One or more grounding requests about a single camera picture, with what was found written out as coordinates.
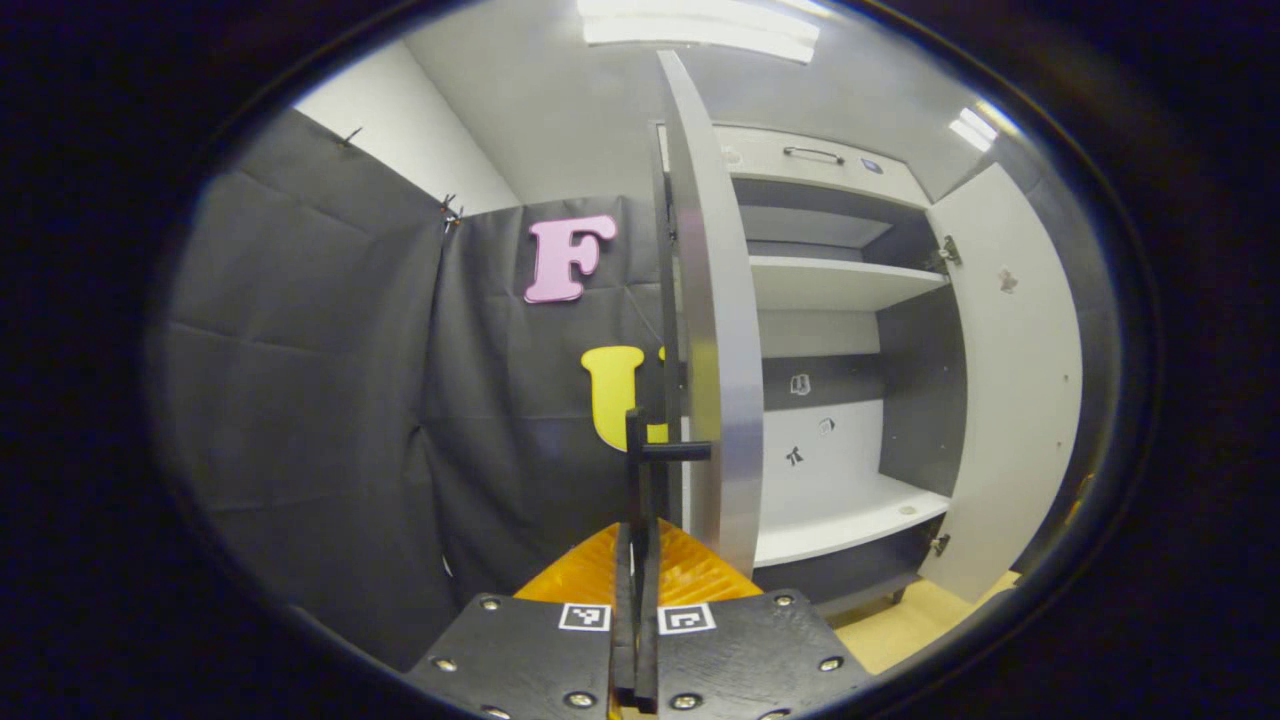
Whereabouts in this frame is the white cabinet drawer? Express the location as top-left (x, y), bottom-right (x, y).
top-left (712, 125), bottom-right (931, 209)

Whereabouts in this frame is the white shoe cabinet door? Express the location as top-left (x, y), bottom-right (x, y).
top-left (918, 163), bottom-right (1086, 603)
top-left (625, 50), bottom-right (766, 581)

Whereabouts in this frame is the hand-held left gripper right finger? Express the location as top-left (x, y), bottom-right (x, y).
top-left (636, 518), bottom-right (873, 720)

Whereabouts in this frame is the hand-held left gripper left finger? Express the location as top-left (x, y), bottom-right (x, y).
top-left (405, 520), bottom-right (641, 720)

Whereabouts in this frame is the small ceiling light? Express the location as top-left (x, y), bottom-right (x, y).
top-left (948, 100), bottom-right (1021, 153)

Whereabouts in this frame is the black backdrop cloth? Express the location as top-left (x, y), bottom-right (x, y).
top-left (150, 108), bottom-right (1121, 671)

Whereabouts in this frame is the long ceiling light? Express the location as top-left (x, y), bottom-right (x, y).
top-left (577, 0), bottom-right (821, 64)

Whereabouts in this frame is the white double-door shoe cabinet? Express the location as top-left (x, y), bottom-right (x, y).
top-left (655, 122), bottom-right (968, 616)

